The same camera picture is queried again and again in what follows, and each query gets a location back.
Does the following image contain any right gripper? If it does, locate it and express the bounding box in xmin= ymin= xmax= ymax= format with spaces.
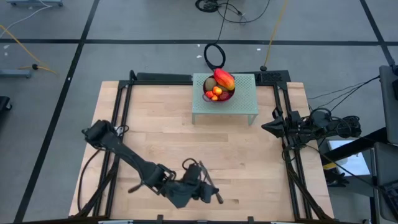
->
xmin=261 ymin=107 xmax=304 ymax=139

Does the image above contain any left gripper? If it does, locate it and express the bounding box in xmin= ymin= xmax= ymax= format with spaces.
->
xmin=127 ymin=163 xmax=221 ymax=209

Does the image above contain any large red yellow mango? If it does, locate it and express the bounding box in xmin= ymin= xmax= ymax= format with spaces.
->
xmin=213 ymin=68 xmax=236 ymax=91

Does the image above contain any green brown round fruit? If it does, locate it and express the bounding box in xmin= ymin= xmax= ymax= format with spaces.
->
xmin=204 ymin=77 xmax=218 ymax=91

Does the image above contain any maroon plastic colander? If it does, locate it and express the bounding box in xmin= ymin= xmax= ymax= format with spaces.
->
xmin=201 ymin=73 xmax=236 ymax=103

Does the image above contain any pale green perforated riser table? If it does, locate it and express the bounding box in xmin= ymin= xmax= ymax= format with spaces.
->
xmin=191 ymin=73 xmax=259 ymax=126

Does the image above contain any black yellow tool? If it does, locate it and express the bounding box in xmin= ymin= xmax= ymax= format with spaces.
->
xmin=322 ymin=161 xmax=351 ymax=187

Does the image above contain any white box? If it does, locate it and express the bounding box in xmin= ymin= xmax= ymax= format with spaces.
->
xmin=328 ymin=139 xmax=371 ymax=177

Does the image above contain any black diagonal beam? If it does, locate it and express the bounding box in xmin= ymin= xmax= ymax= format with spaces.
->
xmin=320 ymin=127 xmax=386 ymax=162

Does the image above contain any grey cart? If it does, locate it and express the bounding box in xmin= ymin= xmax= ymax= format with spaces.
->
xmin=373 ymin=141 xmax=398 ymax=222
xmin=378 ymin=64 xmax=398 ymax=146

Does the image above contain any black caster foot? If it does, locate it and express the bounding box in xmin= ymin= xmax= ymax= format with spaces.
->
xmin=0 ymin=96 xmax=12 ymax=112

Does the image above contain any grey floor stand base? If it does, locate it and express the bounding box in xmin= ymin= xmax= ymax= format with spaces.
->
xmin=7 ymin=0 xmax=63 ymax=7
xmin=0 ymin=68 xmax=32 ymax=78

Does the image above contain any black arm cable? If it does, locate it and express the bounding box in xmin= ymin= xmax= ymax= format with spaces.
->
xmin=182 ymin=157 xmax=201 ymax=170

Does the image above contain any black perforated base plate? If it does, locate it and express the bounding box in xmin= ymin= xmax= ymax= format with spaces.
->
xmin=254 ymin=70 xmax=290 ymax=84

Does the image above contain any yellow hanging cable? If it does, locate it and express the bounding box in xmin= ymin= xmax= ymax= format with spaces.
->
xmin=260 ymin=0 xmax=289 ymax=72

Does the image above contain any black coiled cable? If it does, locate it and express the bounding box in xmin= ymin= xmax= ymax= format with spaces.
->
xmin=203 ymin=0 xmax=231 ymax=71

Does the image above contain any thin black floor cable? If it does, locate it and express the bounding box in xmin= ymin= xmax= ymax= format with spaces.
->
xmin=307 ymin=75 xmax=381 ymax=121

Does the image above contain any black base cable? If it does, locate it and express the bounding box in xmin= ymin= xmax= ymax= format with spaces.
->
xmin=76 ymin=148 xmax=102 ymax=214

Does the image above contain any black aluminium frame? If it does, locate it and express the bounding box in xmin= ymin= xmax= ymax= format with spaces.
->
xmin=73 ymin=70 xmax=335 ymax=222

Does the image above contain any black flat base plate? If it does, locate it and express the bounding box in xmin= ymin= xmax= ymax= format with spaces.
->
xmin=136 ymin=72 xmax=192 ymax=82

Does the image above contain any black floor cable bundle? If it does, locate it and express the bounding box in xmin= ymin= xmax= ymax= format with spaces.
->
xmin=195 ymin=0 xmax=271 ymax=26

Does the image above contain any yellow floor cable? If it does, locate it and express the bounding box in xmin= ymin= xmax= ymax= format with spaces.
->
xmin=0 ymin=24 xmax=58 ymax=76

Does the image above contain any white floor cable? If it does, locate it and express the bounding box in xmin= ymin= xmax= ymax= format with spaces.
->
xmin=0 ymin=4 xmax=52 ymax=30

